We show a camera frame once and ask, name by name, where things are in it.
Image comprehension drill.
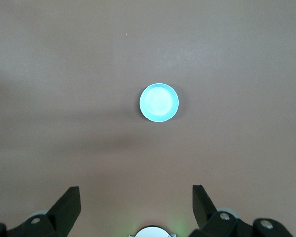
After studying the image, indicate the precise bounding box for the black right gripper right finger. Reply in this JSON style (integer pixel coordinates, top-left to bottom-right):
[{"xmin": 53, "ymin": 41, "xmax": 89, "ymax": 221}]
[{"xmin": 191, "ymin": 184, "xmax": 254, "ymax": 237}]

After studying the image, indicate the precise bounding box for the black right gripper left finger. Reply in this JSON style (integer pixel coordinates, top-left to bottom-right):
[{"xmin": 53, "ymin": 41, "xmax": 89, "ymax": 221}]
[{"xmin": 7, "ymin": 186, "xmax": 81, "ymax": 237}]

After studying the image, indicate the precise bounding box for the light blue bowl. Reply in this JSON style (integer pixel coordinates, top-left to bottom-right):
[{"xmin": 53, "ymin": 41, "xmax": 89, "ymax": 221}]
[{"xmin": 139, "ymin": 83, "xmax": 180, "ymax": 123}]

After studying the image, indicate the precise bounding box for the brown table cloth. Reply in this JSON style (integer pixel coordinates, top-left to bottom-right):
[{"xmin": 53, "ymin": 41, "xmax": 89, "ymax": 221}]
[{"xmin": 0, "ymin": 0, "xmax": 296, "ymax": 237}]

